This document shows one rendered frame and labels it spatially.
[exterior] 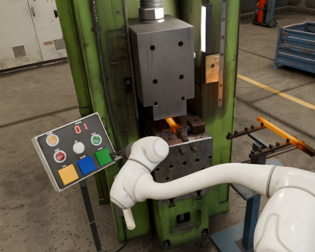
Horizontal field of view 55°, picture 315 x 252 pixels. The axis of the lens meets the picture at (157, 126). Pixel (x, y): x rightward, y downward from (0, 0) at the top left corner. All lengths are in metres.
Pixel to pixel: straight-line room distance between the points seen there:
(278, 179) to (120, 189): 0.51
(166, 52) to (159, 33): 0.10
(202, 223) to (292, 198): 1.53
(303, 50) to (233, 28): 3.58
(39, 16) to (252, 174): 6.09
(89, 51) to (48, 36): 5.13
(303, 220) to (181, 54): 1.09
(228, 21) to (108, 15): 0.69
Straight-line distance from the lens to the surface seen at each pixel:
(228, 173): 0.98
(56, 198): 3.01
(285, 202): 0.80
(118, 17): 1.65
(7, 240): 2.82
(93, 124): 1.58
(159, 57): 1.59
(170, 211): 2.09
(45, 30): 6.75
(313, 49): 5.33
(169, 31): 1.57
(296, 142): 1.78
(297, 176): 0.91
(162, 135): 1.78
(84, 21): 1.63
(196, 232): 2.34
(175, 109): 1.72
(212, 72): 1.87
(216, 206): 2.54
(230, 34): 1.89
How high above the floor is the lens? 1.89
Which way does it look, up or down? 30 degrees down
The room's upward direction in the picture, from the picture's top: 4 degrees counter-clockwise
